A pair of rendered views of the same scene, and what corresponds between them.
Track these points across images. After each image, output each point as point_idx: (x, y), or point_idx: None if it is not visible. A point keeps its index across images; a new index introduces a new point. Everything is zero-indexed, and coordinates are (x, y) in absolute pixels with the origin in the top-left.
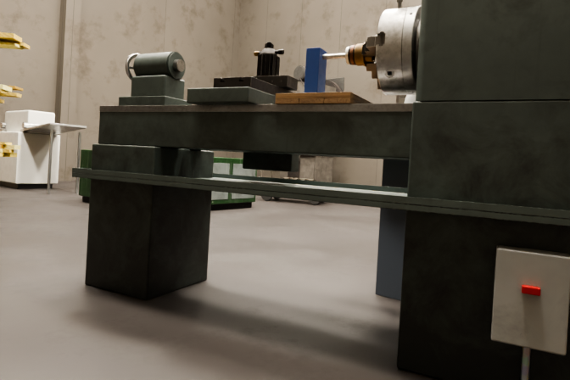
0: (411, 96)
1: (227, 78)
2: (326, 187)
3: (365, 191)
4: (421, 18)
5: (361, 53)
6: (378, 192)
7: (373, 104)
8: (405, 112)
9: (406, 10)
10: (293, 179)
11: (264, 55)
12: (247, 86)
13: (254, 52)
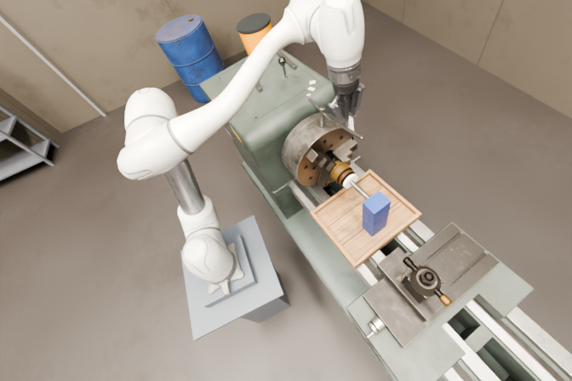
0: (219, 249)
1: (479, 246)
2: (334, 287)
3: (323, 244)
4: (340, 107)
5: (350, 163)
6: (321, 230)
7: (356, 165)
8: None
9: (330, 116)
10: (356, 327)
11: None
12: (453, 223)
13: (449, 298)
